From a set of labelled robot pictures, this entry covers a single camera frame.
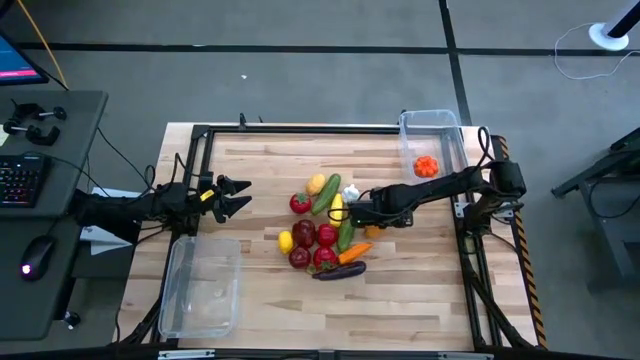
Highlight long green toy cucumber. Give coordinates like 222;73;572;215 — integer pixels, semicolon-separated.
310;173;342;217

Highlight red toy tomato green stem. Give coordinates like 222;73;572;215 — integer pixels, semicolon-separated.
289;192;313;215

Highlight short green toy cucumber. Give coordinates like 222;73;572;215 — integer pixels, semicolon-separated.
336;219;356;254

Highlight white cable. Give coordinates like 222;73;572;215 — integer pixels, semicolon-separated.
553;22;640;81

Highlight dark grey desk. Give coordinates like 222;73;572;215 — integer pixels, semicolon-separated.
0;89;109;342

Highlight black screw clamp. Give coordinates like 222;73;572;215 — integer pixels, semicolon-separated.
2;119;61;147
9;99;68;123

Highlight pale yellow toy potato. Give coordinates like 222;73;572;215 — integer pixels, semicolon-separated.
305;173;327;197

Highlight purple toy eggplant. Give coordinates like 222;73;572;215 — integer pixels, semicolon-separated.
312;260;368;282

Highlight large dark red toy apple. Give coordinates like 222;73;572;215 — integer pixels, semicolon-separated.
291;219;317;249

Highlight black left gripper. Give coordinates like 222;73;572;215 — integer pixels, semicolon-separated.
197;174;253;225

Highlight white round stand base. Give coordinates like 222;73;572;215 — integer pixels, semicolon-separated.
588;22;630;52

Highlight black pole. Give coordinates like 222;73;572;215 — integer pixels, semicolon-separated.
607;0;640;39

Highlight yellow toy corn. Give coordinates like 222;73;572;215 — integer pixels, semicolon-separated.
329;192;346;229

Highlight clear plastic bin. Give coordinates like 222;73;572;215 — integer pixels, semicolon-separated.
398;109;470;184
157;236;243;340

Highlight black computer mouse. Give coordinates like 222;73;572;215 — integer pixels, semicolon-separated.
19;234;57;282

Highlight computer monitor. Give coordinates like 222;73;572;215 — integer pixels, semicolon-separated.
0;30;50;87

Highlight black backlit keyboard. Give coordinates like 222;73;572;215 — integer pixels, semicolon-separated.
0;153;51;209

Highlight orange toy pumpkin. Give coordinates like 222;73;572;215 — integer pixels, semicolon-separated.
413;155;440;179

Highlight yellow black hazard tape strip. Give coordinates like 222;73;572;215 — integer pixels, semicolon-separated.
494;134;549;349

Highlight yellow cable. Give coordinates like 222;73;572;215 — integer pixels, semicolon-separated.
16;0;69;90

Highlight black aluminium table frame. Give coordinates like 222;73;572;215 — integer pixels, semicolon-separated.
149;123;539;351

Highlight white paper sheets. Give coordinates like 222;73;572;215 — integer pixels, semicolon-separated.
79;187;144;256

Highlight yellow toy lemon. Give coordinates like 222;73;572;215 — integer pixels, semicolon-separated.
277;230;295;256

